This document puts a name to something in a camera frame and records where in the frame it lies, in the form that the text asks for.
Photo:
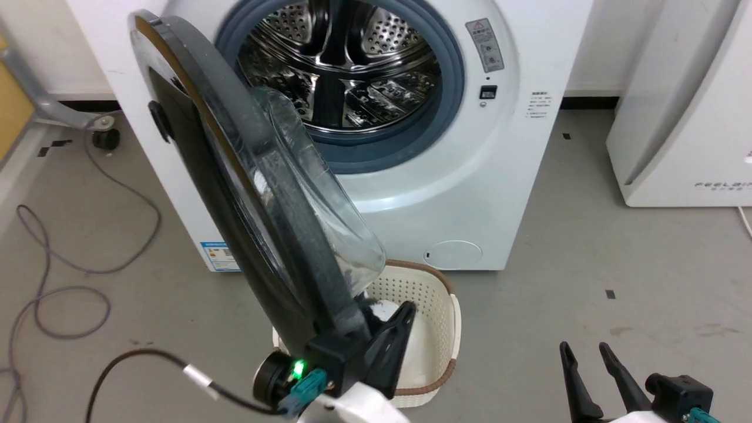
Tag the grey metal frame leg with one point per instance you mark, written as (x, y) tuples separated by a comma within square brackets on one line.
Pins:
[(41, 97)]

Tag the white front-load washing machine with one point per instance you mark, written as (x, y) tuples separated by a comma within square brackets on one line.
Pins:
[(470, 194)]

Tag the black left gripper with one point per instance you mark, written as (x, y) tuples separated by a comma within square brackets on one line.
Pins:
[(338, 364)]

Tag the black caster wheel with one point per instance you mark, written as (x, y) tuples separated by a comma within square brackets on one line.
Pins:
[(106, 138)]

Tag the round white filter cover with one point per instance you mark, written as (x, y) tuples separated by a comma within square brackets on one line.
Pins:
[(453, 254)]

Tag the yellow wooden panel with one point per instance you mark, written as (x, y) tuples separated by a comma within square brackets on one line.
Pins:
[(12, 106)]

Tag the white floor-standing appliance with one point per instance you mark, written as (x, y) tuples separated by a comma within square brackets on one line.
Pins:
[(687, 117)]

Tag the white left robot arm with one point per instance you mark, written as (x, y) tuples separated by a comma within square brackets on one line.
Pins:
[(352, 410)]

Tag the grey warning sticker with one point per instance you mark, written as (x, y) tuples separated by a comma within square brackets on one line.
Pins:
[(485, 46)]

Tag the white laundry basket brown rim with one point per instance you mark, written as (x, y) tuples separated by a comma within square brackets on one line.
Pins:
[(432, 305)]

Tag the blue energy label sticker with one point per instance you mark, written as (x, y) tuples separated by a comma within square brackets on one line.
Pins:
[(218, 256)]

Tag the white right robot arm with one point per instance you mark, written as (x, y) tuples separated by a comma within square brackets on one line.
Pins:
[(640, 419)]

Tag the black round washer door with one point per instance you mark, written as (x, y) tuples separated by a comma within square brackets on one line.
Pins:
[(194, 153)]

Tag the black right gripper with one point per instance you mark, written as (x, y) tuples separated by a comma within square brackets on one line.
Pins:
[(681, 395)]

